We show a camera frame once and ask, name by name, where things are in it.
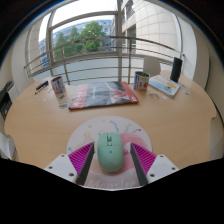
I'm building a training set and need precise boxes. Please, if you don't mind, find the mint green computer mouse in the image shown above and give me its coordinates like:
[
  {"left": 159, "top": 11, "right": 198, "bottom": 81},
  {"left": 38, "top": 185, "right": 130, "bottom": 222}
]
[{"left": 96, "top": 131, "right": 125, "bottom": 173}]

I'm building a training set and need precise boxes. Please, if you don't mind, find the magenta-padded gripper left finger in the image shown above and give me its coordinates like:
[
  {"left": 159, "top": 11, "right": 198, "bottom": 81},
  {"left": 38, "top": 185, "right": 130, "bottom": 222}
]
[{"left": 43, "top": 141, "right": 96, "bottom": 186}]

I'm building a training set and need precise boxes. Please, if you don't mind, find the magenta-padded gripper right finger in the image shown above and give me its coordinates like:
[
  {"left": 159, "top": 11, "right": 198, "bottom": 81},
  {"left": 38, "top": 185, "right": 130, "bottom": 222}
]
[{"left": 129, "top": 142, "right": 180, "bottom": 186}]

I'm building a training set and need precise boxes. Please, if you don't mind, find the round pink white mouse pad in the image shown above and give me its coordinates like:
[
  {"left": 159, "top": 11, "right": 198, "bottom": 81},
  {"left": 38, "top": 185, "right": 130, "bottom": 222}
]
[{"left": 66, "top": 115, "right": 153, "bottom": 189}]

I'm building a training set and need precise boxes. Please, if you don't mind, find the blue and white booklet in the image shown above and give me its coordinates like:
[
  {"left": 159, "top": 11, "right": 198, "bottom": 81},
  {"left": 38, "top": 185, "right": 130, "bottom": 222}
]
[{"left": 148, "top": 74, "right": 182, "bottom": 99}]

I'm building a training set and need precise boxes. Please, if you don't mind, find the grey metal balcony railing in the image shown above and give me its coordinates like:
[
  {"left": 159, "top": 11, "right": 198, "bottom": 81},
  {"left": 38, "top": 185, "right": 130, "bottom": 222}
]
[{"left": 23, "top": 35, "right": 186, "bottom": 86}]

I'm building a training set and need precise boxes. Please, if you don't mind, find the black stapler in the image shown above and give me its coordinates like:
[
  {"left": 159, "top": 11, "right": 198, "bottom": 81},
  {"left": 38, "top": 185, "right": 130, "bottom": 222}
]
[{"left": 34, "top": 80, "right": 50, "bottom": 95}]

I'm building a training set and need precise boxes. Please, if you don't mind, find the white mug with red print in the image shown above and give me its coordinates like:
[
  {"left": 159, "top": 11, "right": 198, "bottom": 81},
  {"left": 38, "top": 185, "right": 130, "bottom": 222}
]
[{"left": 133, "top": 70, "right": 151, "bottom": 93}]

